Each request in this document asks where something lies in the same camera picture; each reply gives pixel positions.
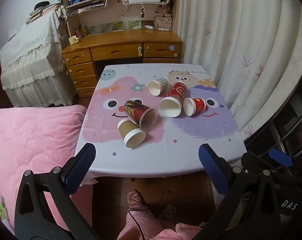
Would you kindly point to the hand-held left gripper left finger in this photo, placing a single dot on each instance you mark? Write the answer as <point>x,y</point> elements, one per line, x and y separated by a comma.
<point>81,166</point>

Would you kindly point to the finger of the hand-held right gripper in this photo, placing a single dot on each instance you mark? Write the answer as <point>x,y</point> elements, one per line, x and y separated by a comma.
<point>251,160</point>
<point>281,158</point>

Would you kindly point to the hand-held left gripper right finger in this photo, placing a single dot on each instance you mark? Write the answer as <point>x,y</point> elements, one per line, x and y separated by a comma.
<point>213,170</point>

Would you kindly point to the brown paper cup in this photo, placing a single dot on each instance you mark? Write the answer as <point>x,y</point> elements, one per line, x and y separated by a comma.
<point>131,135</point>

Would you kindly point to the small red paper cup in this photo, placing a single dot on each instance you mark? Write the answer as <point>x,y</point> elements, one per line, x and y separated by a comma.
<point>194,106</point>

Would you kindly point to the dark red clear plastic cup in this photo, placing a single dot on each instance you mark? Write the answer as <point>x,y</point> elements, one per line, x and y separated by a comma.
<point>140,115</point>

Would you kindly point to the large red patterned paper cup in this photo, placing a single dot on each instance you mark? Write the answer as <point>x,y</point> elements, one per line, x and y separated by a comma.
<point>174,99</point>

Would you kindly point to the checkered paper cup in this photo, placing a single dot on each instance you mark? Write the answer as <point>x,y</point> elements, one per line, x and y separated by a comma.
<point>158,86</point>

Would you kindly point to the cartoon printed tablecloth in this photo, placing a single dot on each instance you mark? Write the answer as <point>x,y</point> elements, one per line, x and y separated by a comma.
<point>163,150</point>

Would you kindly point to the pink blanket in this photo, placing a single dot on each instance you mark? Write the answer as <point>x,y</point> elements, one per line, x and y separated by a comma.
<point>33,140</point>

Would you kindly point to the person's patterned slipper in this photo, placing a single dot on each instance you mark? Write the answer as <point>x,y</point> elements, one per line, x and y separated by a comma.
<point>168,213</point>
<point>134,199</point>

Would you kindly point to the person's pink pajama legs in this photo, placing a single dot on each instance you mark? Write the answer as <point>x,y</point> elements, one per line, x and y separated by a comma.
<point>151,226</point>

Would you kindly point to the lace-covered cabinet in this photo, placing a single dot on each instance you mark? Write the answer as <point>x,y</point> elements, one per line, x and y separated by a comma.
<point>33,60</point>

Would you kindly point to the white floral curtain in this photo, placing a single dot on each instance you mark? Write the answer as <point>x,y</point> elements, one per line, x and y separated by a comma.
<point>241,42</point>

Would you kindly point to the cream mug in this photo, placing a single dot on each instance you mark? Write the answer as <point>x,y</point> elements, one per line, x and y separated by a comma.
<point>74,40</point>

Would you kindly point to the wooden desk with drawers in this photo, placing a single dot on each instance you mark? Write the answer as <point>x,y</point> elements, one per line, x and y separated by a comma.
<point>120,45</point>

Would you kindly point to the pen holder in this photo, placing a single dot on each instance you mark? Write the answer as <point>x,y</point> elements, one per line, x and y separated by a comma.
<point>78,33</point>

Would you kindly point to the white tube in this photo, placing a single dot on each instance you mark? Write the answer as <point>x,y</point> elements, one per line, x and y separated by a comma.
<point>150,27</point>

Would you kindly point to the decorated storage box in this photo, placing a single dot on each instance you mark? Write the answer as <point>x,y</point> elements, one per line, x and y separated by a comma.
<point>163,22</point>

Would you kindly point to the stack of books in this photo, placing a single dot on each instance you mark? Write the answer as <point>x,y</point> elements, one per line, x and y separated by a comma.
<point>42,11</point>

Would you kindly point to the wooden bookshelf hutch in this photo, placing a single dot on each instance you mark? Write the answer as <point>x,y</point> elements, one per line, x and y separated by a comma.
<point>120,7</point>

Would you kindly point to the hanging keys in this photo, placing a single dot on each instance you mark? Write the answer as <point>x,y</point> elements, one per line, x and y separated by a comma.
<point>142,11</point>

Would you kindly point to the chrome metal rail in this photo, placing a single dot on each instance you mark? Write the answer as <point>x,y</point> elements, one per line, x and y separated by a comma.
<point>287,127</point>

